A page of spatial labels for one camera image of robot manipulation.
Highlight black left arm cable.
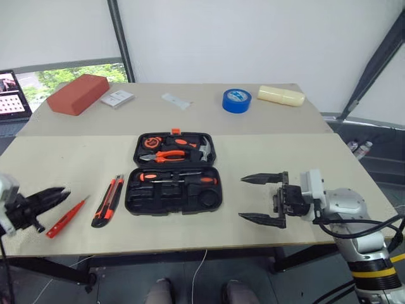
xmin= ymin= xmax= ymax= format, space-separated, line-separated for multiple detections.
xmin=0 ymin=232 xmax=15 ymax=304

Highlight screwdriver with long handle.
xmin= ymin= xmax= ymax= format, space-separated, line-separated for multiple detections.
xmin=134 ymin=170 xmax=204 ymax=182

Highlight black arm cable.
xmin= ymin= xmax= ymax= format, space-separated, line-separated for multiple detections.
xmin=312 ymin=214 xmax=405 ymax=239
xmin=0 ymin=232 xmax=15 ymax=304

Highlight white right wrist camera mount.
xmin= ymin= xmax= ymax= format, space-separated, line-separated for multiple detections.
xmin=298 ymin=168 xmax=327 ymax=222

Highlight screwdriver with short handle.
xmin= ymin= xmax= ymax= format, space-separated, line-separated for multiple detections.
xmin=149 ymin=176 xmax=220 ymax=186

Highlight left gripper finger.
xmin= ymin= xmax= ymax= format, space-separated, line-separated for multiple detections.
xmin=24 ymin=186 xmax=65 ymax=206
xmin=31 ymin=189 xmax=72 ymax=217

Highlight white plastic packet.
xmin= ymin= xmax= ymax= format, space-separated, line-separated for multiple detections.
xmin=161 ymin=92 xmax=194 ymax=111

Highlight laptop screen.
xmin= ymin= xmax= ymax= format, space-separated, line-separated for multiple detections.
xmin=0 ymin=70 xmax=34 ymax=123

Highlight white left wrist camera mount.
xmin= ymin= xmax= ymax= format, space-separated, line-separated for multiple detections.
xmin=0 ymin=172 xmax=22 ymax=237

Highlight white card box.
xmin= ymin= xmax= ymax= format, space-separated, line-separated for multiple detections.
xmin=101 ymin=89 xmax=135 ymax=110

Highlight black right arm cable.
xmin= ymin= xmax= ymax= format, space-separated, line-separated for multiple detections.
xmin=312 ymin=214 xmax=405 ymax=239

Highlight silver claw hammer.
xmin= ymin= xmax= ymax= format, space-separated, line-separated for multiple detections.
xmin=164 ymin=136 xmax=213 ymax=163

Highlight cream cylindrical case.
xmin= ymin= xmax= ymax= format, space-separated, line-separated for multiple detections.
xmin=256 ymin=84 xmax=306 ymax=108

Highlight black window pillar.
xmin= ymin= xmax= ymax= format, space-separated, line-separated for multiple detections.
xmin=106 ymin=0 xmax=136 ymax=84

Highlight white cable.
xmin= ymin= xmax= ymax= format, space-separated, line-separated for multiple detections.
xmin=189 ymin=249 xmax=209 ymax=304

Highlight red voltage tester pen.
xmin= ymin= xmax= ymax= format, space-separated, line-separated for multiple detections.
xmin=45 ymin=194 xmax=90 ymax=239

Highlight black orange tape measure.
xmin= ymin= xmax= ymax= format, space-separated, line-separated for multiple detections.
xmin=142 ymin=135 xmax=164 ymax=149

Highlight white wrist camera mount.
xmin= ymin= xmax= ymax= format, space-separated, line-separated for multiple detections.
xmin=0 ymin=172 xmax=22 ymax=237
xmin=298 ymin=168 xmax=327 ymax=222

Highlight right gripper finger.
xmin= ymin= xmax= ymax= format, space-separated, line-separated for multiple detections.
xmin=237 ymin=212 xmax=287 ymax=230
xmin=240 ymin=171 xmax=290 ymax=186

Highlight dark rounded shape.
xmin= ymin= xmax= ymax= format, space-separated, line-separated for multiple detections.
xmin=147 ymin=277 xmax=174 ymax=304
xmin=221 ymin=279 xmax=253 ymax=304

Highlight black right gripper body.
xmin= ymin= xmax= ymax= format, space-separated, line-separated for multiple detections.
xmin=271 ymin=182 xmax=313 ymax=220

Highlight red brick block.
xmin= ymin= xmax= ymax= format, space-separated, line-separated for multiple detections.
xmin=46 ymin=73 xmax=111 ymax=117

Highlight black diagonal beam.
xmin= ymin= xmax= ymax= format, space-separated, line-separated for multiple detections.
xmin=336 ymin=5 xmax=405 ymax=120

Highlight orange black utility knife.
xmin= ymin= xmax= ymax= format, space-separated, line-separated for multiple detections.
xmin=90 ymin=174 xmax=125 ymax=229

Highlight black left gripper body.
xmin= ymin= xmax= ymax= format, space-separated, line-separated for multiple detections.
xmin=4 ymin=192 xmax=46 ymax=234

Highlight black plastic tool case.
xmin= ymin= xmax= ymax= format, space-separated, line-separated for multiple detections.
xmin=124 ymin=128 xmax=224 ymax=217

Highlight orange handled pliers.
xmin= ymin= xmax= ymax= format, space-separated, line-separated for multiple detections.
xmin=139 ymin=149 xmax=191 ymax=165

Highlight blue tape roll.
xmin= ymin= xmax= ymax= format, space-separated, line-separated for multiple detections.
xmin=221 ymin=87 xmax=252 ymax=114

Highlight black table frame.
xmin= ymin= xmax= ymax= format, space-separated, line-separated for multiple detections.
xmin=0 ymin=245 xmax=340 ymax=294

